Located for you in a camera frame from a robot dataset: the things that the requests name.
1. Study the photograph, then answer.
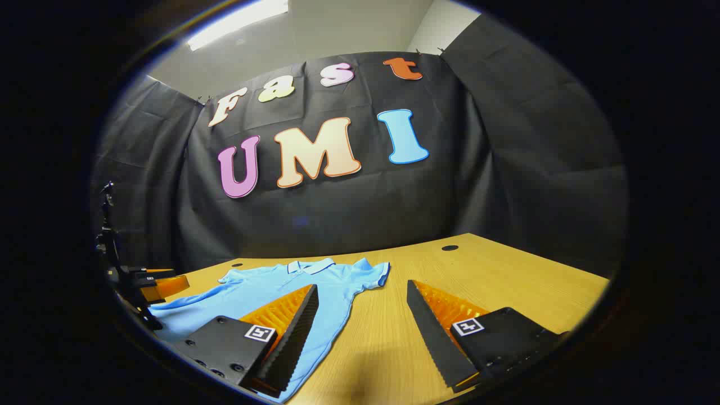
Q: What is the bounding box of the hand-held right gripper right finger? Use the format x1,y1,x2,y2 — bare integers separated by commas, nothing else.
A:
406,280,566,394

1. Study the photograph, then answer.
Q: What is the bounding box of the light blue T-shirt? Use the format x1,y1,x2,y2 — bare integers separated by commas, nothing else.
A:
147,258,390,403

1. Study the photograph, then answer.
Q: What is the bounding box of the ceiling light panel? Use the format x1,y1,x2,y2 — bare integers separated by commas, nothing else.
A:
187,0,289,51

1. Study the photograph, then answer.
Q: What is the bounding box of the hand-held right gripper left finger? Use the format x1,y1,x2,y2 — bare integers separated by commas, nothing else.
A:
169,284,320,397

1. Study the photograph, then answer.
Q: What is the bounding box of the black backdrop cloth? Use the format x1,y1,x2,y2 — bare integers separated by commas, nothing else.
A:
93,12,628,279

